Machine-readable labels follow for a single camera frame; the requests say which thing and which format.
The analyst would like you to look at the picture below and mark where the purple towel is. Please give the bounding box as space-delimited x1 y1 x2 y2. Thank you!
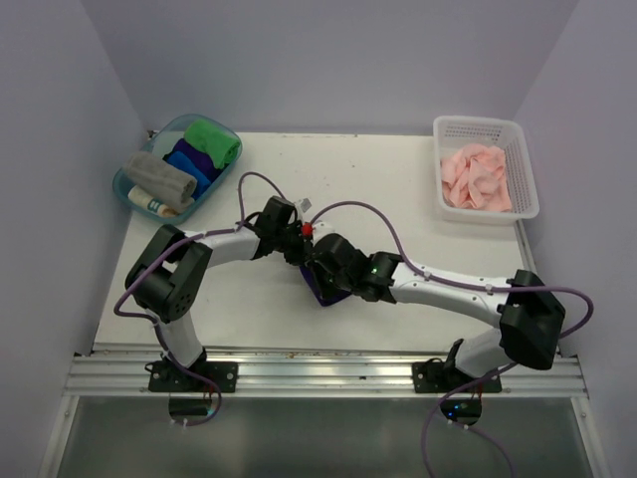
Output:
172 138 223 182
300 265 351 307

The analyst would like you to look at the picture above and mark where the white plastic basket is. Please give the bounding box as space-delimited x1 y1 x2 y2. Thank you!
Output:
432 116 539 226

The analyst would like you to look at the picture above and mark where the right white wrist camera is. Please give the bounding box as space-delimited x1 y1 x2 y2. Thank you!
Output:
301 220 335 246

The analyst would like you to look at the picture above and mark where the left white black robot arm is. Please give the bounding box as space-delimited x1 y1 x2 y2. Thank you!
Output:
114 196 305 391

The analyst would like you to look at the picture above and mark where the green rolled towel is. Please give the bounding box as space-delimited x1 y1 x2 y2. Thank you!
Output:
183 119 242 169

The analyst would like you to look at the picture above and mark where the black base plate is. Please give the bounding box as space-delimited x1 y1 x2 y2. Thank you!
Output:
144 360 239 393
411 358 474 393

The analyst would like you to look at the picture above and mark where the aluminium mounting rail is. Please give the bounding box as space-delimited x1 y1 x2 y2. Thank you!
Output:
63 347 588 398

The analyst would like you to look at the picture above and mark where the pink towel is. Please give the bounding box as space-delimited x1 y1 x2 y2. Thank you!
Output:
440 143 513 213

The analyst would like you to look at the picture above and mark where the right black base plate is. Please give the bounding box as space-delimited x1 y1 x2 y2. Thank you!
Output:
411 358 474 393

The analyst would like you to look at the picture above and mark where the beige patterned rolled towel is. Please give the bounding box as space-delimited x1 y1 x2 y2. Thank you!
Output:
127 185 178 218

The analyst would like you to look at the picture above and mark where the blue rolled towel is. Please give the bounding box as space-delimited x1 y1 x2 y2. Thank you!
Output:
163 151 211 200

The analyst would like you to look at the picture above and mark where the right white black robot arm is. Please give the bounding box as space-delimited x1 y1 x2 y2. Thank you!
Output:
306 233 565 391

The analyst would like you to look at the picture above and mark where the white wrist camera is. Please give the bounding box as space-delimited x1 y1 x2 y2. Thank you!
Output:
294 198 312 214
301 220 335 246

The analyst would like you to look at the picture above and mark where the grey towel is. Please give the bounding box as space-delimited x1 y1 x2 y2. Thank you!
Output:
122 151 197 213

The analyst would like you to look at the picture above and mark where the purple rolled towel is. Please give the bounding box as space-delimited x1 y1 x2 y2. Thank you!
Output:
172 138 223 182

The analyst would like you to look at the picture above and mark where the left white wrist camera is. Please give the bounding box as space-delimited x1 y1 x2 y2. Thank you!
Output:
294 198 312 214

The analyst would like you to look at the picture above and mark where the blue translucent plastic bin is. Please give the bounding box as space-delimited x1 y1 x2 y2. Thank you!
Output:
112 114 243 225

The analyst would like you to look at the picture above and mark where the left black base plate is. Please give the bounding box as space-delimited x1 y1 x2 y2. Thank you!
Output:
144 360 239 393

